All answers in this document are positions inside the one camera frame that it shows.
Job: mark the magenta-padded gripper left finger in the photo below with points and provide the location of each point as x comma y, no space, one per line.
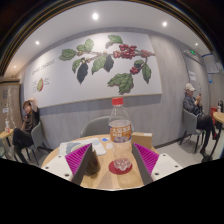
75,161

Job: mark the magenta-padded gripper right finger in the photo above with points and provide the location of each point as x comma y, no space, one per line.
150,160

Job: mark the clear red-capped drink bottle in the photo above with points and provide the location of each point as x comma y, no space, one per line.
120,133

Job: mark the white printed paper sheet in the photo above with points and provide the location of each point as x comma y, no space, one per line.
78,146

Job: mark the flat round red coaster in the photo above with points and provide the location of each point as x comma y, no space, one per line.
112,168

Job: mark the grey shell chair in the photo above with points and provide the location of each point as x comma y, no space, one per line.
96,126
37,140
190,125

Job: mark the person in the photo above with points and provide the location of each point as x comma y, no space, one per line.
28,126
195,111

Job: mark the small round wooden table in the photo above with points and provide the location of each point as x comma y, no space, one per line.
6,134

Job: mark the round wooden café table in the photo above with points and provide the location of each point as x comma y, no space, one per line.
219,116

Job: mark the green exit sign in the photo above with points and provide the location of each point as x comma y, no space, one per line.
192,51

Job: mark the round ceiling lights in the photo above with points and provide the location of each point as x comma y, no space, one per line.
95,16

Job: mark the coffee plant wall mural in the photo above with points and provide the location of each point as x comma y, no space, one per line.
93,70

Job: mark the white wall notice board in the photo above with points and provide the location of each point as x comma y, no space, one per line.
211,63

